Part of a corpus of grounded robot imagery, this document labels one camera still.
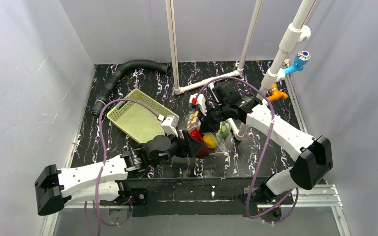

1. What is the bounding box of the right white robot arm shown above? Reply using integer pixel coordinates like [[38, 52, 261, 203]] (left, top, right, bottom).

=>
[[189, 81, 333, 202]]

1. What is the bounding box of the green fake vegetable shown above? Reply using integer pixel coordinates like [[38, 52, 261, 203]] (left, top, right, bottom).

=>
[[219, 121, 231, 139]]

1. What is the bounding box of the blue plastic faucet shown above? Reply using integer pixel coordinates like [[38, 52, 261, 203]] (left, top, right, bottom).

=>
[[283, 50, 311, 75]]

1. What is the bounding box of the black corrugated hose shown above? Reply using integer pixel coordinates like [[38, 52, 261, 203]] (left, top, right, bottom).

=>
[[91, 59, 171, 117]]

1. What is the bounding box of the orange plastic faucet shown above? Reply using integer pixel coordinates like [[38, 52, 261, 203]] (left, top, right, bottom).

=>
[[267, 83, 289, 102]]

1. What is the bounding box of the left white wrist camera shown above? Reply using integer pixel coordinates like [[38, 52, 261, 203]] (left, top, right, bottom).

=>
[[157, 115, 179, 136]]

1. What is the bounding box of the pale green plastic basket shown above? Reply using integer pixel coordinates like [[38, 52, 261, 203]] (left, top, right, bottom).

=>
[[107, 89, 180, 144]]

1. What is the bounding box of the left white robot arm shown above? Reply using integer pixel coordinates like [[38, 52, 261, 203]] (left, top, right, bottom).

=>
[[34, 129, 209, 216]]

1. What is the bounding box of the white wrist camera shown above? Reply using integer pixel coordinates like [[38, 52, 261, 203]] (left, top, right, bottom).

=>
[[189, 93, 207, 115], [157, 115, 179, 136]]

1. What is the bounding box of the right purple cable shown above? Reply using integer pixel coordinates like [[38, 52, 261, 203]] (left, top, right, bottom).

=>
[[195, 76, 300, 224]]

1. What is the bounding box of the red fake chili pepper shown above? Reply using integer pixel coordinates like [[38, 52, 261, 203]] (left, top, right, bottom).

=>
[[189, 128, 203, 142]]

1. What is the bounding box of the white PVC pipe frame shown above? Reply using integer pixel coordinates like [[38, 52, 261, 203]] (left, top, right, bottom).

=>
[[165, 0, 319, 141]]

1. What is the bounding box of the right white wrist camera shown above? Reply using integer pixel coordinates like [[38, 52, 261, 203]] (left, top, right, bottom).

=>
[[189, 93, 207, 115]]

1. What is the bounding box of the purple fake sweet potato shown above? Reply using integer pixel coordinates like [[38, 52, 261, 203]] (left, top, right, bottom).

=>
[[195, 145, 209, 159]]

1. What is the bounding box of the clear polka dot zip bag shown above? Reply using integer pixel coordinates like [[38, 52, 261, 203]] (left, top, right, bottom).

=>
[[184, 112, 229, 156]]

